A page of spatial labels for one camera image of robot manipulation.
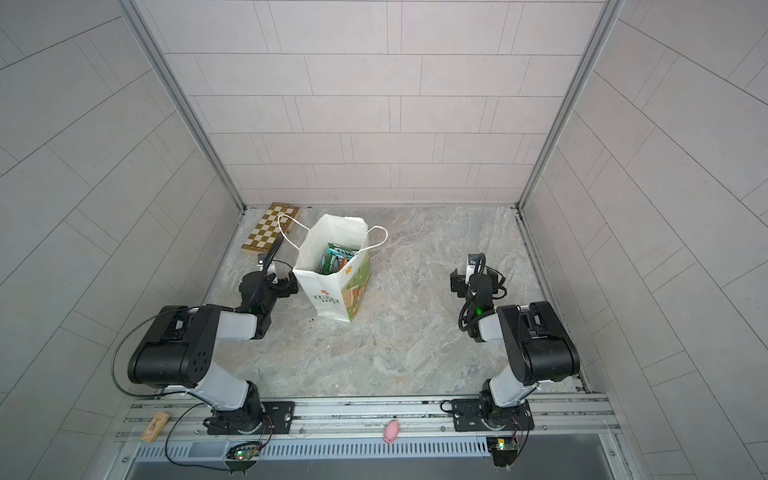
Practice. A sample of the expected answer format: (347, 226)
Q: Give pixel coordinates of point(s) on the left circuit board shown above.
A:
(241, 457)

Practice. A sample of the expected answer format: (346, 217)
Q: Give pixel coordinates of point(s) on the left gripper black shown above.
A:
(270, 262)

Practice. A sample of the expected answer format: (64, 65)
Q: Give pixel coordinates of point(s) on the pink eraser on rail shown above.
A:
(391, 431)

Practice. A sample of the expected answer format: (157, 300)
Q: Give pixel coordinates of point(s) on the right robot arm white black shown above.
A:
(537, 347)

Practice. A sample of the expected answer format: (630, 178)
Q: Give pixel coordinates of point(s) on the teal mint candy bag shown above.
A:
(334, 258)

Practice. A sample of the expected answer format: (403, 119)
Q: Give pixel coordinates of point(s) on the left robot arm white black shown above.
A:
(176, 353)

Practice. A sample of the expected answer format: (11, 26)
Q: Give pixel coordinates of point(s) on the circuit board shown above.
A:
(241, 457)
(504, 451)

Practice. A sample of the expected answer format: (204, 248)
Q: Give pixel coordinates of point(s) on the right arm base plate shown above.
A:
(482, 415)

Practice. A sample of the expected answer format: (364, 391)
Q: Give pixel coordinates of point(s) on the white paper bag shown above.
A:
(337, 296)

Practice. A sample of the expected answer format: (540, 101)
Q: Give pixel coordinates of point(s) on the wooden chessboard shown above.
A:
(278, 218)

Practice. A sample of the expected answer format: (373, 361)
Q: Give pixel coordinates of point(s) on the right circuit board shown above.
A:
(504, 451)

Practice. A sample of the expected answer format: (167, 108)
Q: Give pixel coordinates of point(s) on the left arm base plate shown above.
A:
(272, 417)

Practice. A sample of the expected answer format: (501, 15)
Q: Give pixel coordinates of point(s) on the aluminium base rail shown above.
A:
(352, 428)

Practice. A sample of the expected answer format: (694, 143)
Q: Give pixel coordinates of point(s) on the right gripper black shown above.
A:
(458, 281)

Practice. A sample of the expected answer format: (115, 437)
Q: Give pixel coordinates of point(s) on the wooden block on rail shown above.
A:
(155, 427)

